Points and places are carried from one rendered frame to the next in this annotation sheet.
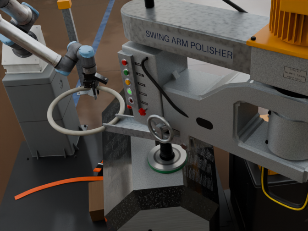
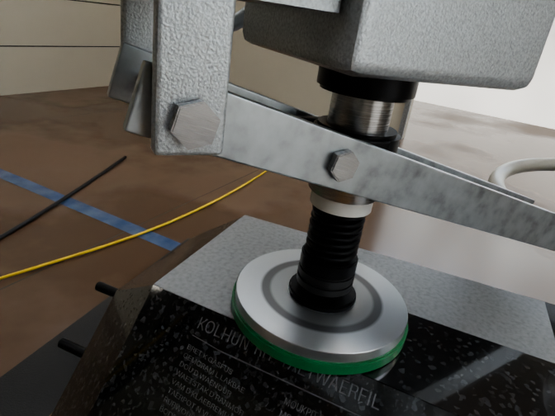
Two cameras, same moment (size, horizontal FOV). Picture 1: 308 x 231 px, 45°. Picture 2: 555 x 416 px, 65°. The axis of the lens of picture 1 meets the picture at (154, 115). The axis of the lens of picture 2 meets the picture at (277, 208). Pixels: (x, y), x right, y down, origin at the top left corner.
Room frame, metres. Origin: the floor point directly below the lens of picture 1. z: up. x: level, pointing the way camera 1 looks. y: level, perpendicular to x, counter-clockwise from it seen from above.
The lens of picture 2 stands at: (1.59, -0.50, 1.18)
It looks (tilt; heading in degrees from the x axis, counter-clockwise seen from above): 24 degrees down; 107
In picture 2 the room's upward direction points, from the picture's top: 9 degrees clockwise
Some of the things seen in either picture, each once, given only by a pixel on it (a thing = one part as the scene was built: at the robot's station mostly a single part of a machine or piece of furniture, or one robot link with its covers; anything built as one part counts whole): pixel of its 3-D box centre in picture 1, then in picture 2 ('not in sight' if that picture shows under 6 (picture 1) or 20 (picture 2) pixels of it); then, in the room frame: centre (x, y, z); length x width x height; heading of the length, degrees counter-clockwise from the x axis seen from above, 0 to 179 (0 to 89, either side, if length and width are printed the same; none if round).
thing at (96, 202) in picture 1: (97, 200); not in sight; (1.99, 0.52, 0.07); 0.30 x 0.12 x 0.12; 4
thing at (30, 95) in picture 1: (46, 107); not in sight; (2.86, 0.96, 0.43); 0.50 x 0.50 x 0.85; 83
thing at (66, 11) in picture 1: (75, 47); not in sight; (3.78, 0.75, 0.54); 0.20 x 0.20 x 1.09; 0
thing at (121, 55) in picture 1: (130, 80); not in sight; (1.49, 0.09, 1.40); 0.08 x 0.03 x 0.28; 46
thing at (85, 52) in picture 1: (87, 56); not in sight; (2.19, 0.38, 1.20); 0.10 x 0.09 x 0.12; 38
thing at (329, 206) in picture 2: not in sight; (343, 189); (1.52, -0.04, 1.02); 0.07 x 0.07 x 0.04
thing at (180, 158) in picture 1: (167, 156); (320, 295); (1.52, -0.04, 0.87); 0.21 x 0.21 x 0.01
